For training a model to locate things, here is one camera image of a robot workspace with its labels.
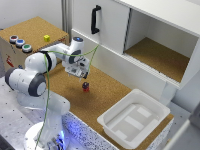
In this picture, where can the wooden drawer box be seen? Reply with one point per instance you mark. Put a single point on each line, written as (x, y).
(31, 30)

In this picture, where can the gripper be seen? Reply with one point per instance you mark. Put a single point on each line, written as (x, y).
(76, 66)

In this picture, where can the pink block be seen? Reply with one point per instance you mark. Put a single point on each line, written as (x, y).
(86, 89)

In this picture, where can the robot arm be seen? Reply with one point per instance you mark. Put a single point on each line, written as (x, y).
(26, 81)

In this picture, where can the yellow block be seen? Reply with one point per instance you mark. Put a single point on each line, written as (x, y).
(47, 38)

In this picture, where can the red button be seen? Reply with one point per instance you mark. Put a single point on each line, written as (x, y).
(13, 38)

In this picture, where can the white sliding door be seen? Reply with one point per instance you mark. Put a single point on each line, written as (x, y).
(113, 23)

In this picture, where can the white cabinet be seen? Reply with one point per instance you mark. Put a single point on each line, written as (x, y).
(156, 20)

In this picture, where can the green button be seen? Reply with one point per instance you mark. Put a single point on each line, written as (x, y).
(26, 47)

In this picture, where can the white plastic box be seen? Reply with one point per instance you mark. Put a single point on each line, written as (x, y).
(133, 120)

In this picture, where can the purple block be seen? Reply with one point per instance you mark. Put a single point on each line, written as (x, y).
(85, 84)

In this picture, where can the blue button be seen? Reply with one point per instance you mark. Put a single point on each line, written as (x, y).
(20, 42)

